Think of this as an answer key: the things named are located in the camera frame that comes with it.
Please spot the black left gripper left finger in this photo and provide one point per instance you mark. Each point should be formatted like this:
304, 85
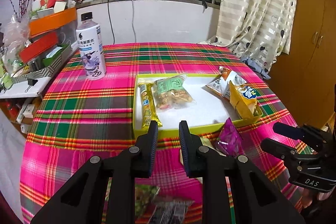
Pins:
103, 190

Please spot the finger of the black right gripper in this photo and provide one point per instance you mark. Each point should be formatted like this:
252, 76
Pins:
291, 130
286, 153

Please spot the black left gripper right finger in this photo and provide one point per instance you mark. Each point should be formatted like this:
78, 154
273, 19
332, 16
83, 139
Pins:
234, 189

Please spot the purple foil snack packet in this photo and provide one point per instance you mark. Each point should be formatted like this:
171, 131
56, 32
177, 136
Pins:
229, 141

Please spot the yellow potato sticks bag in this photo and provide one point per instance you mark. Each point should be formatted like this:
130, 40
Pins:
243, 99

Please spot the green leafy snack packet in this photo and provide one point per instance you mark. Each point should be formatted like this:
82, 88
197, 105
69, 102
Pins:
144, 195

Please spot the white orange snack bag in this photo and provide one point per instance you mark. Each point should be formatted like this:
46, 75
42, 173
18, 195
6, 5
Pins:
221, 85

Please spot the dark grey snack packet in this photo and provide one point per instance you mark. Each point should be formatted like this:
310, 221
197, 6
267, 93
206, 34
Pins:
169, 210

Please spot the clear green nut bag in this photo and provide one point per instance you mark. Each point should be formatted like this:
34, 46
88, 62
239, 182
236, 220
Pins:
169, 93

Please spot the gold foil snack bar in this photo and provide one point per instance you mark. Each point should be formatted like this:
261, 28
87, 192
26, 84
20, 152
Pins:
147, 105

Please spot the right hand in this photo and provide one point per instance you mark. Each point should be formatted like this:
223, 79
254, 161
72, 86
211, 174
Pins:
313, 201

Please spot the brown wooden wardrobe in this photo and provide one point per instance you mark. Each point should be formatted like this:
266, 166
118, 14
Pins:
304, 79

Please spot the yellow-green cardboard box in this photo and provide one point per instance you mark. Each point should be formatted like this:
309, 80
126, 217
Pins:
206, 114

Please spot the blue grey cloth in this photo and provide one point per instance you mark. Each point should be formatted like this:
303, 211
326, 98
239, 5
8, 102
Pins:
255, 68

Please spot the pink green plaid tablecloth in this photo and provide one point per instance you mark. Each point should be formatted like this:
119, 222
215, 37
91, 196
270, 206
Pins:
79, 118

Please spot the cream heart pattern curtain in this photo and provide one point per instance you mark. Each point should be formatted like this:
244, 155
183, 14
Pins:
255, 30

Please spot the grey striped box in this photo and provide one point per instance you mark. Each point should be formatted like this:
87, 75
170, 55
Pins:
48, 71

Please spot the red box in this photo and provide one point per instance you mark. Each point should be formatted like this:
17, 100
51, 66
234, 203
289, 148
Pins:
39, 46

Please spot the white drink bottle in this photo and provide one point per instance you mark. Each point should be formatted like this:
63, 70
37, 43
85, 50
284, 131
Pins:
89, 42

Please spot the clear plastic bag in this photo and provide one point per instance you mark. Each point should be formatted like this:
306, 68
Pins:
16, 34

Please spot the orange box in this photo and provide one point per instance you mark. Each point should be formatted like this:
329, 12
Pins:
52, 22

